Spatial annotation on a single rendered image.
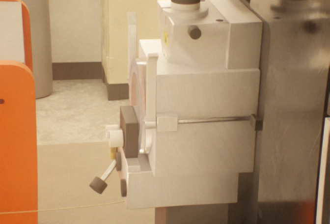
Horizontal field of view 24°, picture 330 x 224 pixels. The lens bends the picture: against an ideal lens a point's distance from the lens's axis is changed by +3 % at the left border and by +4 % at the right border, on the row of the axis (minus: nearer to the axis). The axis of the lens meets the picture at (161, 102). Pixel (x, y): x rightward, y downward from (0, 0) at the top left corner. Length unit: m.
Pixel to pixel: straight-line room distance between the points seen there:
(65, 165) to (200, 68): 1.08
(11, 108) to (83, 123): 2.68
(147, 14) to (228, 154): 3.19
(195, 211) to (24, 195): 0.43
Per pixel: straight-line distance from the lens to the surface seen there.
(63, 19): 4.19
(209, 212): 0.72
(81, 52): 4.25
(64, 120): 3.76
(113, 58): 3.88
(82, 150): 1.76
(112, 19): 3.82
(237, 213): 0.74
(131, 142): 0.68
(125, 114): 0.69
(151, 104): 0.63
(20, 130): 1.05
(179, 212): 0.71
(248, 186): 0.71
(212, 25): 0.64
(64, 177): 1.65
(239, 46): 0.64
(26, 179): 1.08
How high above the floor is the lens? 1.46
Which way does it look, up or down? 22 degrees down
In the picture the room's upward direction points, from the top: 2 degrees clockwise
